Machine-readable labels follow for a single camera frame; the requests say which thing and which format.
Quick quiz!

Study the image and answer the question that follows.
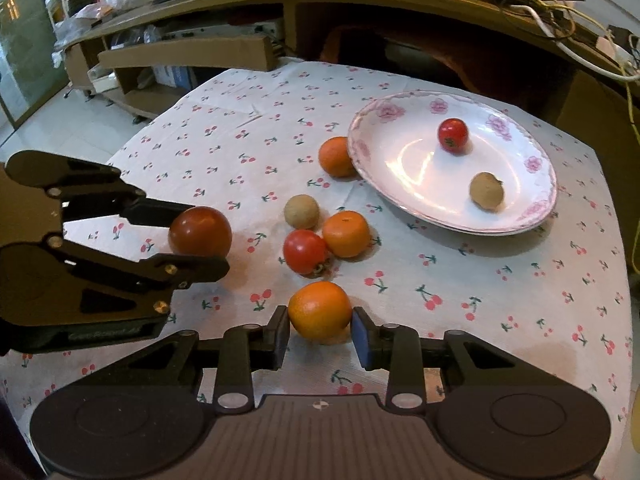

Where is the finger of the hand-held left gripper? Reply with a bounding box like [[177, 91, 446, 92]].
[[0, 234, 232, 331], [0, 150, 195, 243]]

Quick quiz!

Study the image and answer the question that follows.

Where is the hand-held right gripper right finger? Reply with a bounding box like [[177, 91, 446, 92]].
[[351, 306, 548, 411]]

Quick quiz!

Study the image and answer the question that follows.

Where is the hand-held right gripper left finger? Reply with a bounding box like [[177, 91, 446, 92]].
[[97, 306, 292, 413]]

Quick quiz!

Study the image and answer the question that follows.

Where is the dark red apple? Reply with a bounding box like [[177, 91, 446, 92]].
[[168, 206, 234, 260]]

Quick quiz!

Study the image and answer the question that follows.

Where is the large orange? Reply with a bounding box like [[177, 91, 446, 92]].
[[288, 281, 353, 343]]

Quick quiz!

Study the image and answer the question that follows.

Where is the small red tomato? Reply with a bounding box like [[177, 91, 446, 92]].
[[283, 229, 331, 277], [438, 118, 470, 154]]

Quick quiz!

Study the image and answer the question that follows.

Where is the small tangerine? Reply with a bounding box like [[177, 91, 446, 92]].
[[322, 211, 372, 259], [319, 136, 360, 178]]

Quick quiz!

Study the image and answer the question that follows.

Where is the white floral plate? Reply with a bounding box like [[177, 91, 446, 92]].
[[346, 91, 558, 236]]

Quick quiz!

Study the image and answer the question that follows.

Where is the cherry print tablecloth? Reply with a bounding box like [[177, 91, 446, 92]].
[[0, 57, 633, 480]]

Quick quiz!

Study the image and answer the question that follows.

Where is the blue and white box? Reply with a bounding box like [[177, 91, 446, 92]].
[[152, 62, 201, 88]]

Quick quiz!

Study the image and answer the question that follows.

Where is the wooden TV cabinet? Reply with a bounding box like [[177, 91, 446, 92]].
[[52, 0, 640, 281]]

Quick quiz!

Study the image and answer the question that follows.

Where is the clear plastic bag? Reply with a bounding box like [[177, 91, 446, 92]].
[[112, 24, 163, 48]]

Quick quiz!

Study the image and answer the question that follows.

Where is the silver media player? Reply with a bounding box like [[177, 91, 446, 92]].
[[160, 17, 283, 43]]

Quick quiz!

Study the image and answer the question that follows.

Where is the white cable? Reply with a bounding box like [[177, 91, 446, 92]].
[[507, 4, 640, 83]]

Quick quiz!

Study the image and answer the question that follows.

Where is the bundle of cables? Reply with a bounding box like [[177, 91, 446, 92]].
[[425, 0, 640, 161]]

